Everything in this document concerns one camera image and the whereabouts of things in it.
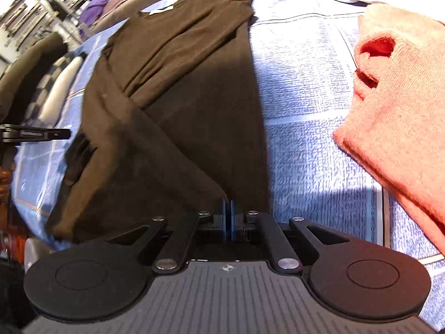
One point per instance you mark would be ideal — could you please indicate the cluttered background shelf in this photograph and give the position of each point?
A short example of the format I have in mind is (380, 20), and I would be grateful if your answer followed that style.
(24, 22)

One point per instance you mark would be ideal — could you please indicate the purple cloth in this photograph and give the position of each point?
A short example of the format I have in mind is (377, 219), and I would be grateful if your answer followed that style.
(93, 11)

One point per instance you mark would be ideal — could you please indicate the folded dark brown garment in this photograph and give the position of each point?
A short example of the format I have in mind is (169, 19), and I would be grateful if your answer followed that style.
(20, 82)

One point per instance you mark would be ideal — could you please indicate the dark brown long-sleeve shirt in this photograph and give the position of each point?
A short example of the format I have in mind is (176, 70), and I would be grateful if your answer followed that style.
(171, 124)

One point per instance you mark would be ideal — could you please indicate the folded checkered grey garment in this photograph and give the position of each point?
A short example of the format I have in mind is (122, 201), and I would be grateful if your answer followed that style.
(50, 95)

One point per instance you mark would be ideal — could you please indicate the orange knit sweater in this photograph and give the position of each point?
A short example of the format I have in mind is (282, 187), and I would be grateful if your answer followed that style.
(395, 127)

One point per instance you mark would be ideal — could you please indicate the person left hand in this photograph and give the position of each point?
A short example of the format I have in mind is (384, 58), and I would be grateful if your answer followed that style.
(6, 177)

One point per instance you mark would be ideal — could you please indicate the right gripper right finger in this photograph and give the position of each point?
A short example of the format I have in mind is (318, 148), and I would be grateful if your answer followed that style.
(261, 229)

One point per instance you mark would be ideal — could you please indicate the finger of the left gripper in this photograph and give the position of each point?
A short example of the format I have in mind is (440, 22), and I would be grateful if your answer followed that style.
(17, 134)

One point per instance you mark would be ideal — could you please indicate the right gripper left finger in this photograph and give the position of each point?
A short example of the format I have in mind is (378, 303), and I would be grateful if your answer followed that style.
(173, 256)

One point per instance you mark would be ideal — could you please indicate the blue plaid bed sheet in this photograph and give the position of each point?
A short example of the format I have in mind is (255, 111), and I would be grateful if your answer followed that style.
(303, 57)

